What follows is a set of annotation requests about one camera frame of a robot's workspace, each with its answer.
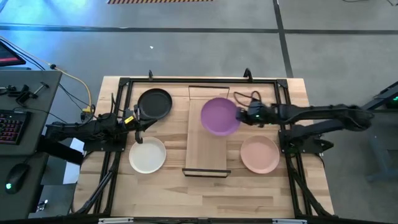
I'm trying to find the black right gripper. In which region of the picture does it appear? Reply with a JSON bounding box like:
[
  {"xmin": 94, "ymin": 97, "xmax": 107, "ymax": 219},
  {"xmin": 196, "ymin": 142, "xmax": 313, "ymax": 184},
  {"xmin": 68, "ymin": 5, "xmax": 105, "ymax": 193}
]
[{"xmin": 235, "ymin": 100, "xmax": 272, "ymax": 128}]

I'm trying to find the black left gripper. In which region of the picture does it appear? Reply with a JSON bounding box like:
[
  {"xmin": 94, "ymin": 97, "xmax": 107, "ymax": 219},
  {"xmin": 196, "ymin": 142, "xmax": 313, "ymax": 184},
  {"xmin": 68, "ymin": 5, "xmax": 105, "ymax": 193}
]
[{"xmin": 124, "ymin": 104, "xmax": 159, "ymax": 145}]

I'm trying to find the black plate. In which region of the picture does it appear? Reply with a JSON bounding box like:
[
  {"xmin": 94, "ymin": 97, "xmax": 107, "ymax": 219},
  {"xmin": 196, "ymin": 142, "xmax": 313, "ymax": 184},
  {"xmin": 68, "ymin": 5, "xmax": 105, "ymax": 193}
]
[{"xmin": 137, "ymin": 88, "xmax": 173, "ymax": 121}]

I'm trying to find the purple plate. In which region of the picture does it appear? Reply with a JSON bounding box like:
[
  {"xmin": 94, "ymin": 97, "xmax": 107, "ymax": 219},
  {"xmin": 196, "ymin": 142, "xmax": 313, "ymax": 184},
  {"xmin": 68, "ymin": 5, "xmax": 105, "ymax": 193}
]
[{"xmin": 200, "ymin": 97, "xmax": 242, "ymax": 137}]

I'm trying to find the pink plate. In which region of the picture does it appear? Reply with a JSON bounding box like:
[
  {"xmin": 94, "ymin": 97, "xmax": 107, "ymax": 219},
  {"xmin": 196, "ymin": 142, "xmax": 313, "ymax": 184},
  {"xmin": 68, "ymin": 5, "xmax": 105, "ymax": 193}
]
[{"xmin": 239, "ymin": 134, "xmax": 280, "ymax": 175}]

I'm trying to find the white plate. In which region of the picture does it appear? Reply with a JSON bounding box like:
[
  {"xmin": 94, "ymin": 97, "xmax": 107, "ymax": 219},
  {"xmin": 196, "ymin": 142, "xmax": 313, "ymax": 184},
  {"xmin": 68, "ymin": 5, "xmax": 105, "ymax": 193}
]
[{"xmin": 128, "ymin": 136, "xmax": 167, "ymax": 174}]

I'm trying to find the white paper sheet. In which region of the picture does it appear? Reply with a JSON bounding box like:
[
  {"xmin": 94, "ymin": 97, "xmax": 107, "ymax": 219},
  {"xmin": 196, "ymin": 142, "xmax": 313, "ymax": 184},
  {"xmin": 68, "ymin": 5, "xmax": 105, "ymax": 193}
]
[{"xmin": 63, "ymin": 138, "xmax": 85, "ymax": 185}]

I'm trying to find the grey side desk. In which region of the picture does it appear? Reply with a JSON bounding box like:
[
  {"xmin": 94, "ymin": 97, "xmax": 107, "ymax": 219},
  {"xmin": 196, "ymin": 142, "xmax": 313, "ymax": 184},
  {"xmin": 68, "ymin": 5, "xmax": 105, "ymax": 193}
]
[{"xmin": 0, "ymin": 70, "xmax": 63, "ymax": 222}]

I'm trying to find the black clamp tool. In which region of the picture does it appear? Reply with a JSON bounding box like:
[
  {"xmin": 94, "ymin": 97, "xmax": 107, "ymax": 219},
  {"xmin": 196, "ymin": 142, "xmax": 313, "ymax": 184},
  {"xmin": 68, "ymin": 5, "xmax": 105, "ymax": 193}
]
[{"xmin": 6, "ymin": 81, "xmax": 50, "ymax": 108}]

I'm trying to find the small silver metal part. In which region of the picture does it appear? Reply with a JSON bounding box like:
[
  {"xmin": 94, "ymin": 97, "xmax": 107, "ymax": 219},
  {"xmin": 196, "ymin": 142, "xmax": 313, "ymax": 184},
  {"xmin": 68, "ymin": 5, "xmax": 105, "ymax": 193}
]
[{"xmin": 36, "ymin": 198, "xmax": 49, "ymax": 213}]

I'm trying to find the backlit black keyboard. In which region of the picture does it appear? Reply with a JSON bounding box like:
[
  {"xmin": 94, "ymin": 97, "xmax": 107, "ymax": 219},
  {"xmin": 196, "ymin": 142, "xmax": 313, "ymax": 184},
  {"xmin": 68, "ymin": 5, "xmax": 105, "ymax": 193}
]
[{"xmin": 0, "ymin": 109, "xmax": 32, "ymax": 146}]

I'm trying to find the black computer mouse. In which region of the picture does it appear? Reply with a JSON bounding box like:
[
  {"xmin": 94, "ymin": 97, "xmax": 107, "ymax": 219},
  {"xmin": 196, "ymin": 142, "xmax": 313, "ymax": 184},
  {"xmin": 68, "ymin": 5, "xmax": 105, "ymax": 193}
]
[{"xmin": 4, "ymin": 162, "xmax": 31, "ymax": 195}]

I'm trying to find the blue-grey metal stand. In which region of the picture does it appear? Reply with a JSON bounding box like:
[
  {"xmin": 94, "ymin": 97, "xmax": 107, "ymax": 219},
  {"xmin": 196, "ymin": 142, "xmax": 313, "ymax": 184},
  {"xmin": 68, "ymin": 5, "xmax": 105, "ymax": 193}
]
[{"xmin": 362, "ymin": 81, "xmax": 398, "ymax": 183}]

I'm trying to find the device with green light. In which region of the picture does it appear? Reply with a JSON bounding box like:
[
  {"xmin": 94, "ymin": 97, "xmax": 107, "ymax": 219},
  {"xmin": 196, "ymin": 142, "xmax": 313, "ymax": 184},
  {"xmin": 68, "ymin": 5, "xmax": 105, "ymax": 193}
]
[{"xmin": 384, "ymin": 93, "xmax": 398, "ymax": 110}]

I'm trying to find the computer monitor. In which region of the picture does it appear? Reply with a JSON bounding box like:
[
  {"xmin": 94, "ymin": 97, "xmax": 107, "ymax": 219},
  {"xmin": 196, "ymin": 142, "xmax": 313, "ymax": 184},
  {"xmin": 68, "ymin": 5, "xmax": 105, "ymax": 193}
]
[{"xmin": 0, "ymin": 40, "xmax": 27, "ymax": 68}]

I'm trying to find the dark gripper cable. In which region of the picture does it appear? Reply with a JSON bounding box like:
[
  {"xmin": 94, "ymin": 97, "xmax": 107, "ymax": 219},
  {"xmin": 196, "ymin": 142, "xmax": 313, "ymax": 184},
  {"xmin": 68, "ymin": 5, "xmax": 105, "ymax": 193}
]
[{"xmin": 233, "ymin": 90, "xmax": 262, "ymax": 108}]

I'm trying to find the wooden shelf with black frame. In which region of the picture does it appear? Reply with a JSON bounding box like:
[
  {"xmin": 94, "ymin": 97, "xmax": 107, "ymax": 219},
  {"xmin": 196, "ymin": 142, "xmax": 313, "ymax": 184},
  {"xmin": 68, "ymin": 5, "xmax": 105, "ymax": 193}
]
[{"xmin": 182, "ymin": 85, "xmax": 232, "ymax": 179}]

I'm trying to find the black aluminium table frame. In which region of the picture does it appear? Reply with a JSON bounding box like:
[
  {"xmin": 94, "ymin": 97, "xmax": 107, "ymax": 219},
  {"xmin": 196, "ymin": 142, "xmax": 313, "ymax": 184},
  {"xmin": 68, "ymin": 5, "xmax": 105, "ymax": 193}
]
[{"xmin": 71, "ymin": 76, "xmax": 335, "ymax": 218}]

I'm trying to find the yellow cable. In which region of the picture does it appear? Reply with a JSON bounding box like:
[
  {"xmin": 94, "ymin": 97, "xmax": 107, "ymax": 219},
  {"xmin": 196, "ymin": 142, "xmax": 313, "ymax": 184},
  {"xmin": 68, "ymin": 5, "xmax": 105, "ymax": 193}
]
[{"xmin": 49, "ymin": 63, "xmax": 96, "ymax": 113}]

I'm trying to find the black strap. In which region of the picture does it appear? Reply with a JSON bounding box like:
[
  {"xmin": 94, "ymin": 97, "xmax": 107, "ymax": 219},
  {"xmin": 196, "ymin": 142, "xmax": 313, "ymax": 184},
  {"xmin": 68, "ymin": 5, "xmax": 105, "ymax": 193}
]
[{"xmin": 37, "ymin": 136, "xmax": 85, "ymax": 166}]

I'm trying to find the silver metal bracket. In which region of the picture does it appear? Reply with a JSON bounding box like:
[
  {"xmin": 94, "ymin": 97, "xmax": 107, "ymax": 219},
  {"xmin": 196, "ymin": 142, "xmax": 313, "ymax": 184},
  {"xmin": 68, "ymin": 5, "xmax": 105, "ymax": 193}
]
[
  {"xmin": 272, "ymin": 218, "xmax": 308, "ymax": 224},
  {"xmin": 98, "ymin": 217, "xmax": 135, "ymax": 224}
]

